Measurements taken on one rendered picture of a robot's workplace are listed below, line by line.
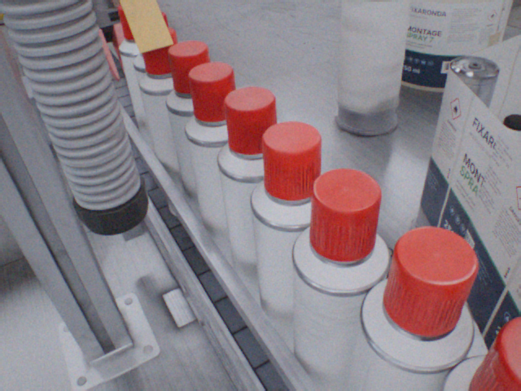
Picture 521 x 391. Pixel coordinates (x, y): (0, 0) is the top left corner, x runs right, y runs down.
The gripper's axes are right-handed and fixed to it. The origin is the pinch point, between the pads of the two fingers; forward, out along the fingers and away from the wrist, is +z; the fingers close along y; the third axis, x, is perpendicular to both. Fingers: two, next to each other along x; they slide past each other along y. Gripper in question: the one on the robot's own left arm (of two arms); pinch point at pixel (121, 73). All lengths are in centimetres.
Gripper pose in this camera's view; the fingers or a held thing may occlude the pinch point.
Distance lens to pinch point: 74.1
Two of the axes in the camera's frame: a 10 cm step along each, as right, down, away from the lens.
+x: -3.4, 0.8, 9.4
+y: 8.6, -3.7, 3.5
